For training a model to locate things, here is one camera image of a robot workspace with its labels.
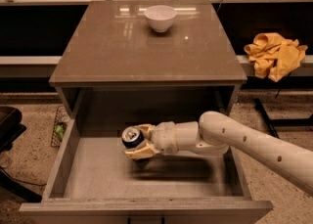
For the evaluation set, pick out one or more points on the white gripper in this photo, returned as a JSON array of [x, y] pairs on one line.
[[164, 137]]

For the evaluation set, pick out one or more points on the blue pepsi can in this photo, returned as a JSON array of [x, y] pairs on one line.
[[131, 137]]

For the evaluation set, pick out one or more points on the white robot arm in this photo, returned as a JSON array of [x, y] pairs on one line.
[[213, 134]]

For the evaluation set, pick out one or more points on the open grey top drawer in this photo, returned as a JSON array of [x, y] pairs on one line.
[[93, 182]]

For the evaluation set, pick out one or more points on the green object in basket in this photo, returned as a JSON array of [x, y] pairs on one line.
[[60, 130]]

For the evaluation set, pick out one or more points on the white ceramic bowl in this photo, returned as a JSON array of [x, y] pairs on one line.
[[160, 18]]

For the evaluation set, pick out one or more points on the black metal floor stand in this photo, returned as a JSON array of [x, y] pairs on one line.
[[272, 124]]

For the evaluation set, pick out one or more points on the black chair base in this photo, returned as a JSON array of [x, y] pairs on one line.
[[11, 128]]

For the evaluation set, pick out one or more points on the crumpled yellow cloth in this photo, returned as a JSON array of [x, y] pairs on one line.
[[274, 56]]

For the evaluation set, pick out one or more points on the wire mesh basket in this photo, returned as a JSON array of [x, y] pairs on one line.
[[61, 116]]

